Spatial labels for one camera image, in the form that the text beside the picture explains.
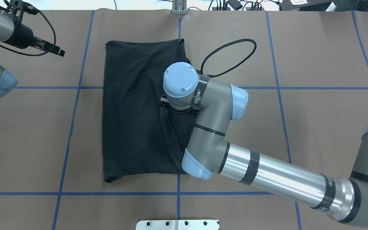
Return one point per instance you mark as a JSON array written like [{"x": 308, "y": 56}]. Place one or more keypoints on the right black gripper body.
[{"x": 163, "y": 103}]

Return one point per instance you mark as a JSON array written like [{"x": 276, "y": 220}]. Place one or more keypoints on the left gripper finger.
[{"x": 53, "y": 49}]

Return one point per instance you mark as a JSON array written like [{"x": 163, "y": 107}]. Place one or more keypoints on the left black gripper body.
[{"x": 23, "y": 36}]

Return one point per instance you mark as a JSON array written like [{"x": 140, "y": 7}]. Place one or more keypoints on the black graphic t-shirt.
[{"x": 138, "y": 135}]

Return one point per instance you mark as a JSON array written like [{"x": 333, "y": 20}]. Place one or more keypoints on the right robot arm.
[{"x": 307, "y": 144}]

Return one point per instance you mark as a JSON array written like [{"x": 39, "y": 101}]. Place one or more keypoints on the orange black connector strip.
[{"x": 222, "y": 7}]

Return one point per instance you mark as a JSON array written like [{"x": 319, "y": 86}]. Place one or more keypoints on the black power adapter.
[{"x": 235, "y": 4}]

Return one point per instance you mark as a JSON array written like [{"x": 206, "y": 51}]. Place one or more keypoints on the black box with label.
[{"x": 308, "y": 5}]

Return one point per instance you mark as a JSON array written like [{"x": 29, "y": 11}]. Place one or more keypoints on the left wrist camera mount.
[{"x": 16, "y": 8}]

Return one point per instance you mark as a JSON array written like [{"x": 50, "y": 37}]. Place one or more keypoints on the aluminium frame post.
[{"x": 179, "y": 7}]

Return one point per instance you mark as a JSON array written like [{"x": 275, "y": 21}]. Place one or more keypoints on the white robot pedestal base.
[{"x": 186, "y": 224}]

